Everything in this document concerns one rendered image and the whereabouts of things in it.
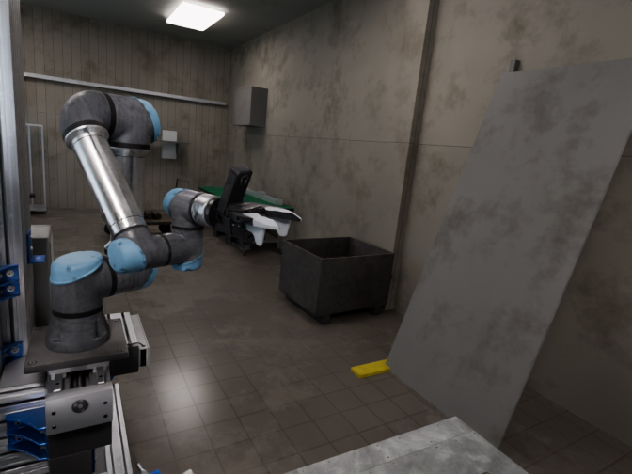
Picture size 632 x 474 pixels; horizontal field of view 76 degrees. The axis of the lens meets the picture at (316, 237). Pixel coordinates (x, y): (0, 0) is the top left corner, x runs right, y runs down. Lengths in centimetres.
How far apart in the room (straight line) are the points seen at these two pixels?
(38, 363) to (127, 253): 40
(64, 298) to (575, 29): 331
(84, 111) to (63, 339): 56
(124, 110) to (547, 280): 233
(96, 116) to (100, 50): 806
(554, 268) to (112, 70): 818
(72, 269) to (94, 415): 35
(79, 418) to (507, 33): 361
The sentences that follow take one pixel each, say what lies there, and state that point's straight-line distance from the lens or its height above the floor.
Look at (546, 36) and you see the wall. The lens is 361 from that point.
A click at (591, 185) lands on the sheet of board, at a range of 280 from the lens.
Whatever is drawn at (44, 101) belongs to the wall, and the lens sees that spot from 906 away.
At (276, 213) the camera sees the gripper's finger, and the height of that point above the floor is 146.
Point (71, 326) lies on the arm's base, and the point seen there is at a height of 110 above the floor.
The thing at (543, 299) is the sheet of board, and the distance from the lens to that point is 270.
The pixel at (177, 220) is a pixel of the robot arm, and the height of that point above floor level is 140.
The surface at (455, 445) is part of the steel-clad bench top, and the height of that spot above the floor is 80.
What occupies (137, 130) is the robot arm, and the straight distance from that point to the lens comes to 117.
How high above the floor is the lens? 160
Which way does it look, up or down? 12 degrees down
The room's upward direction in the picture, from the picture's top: 6 degrees clockwise
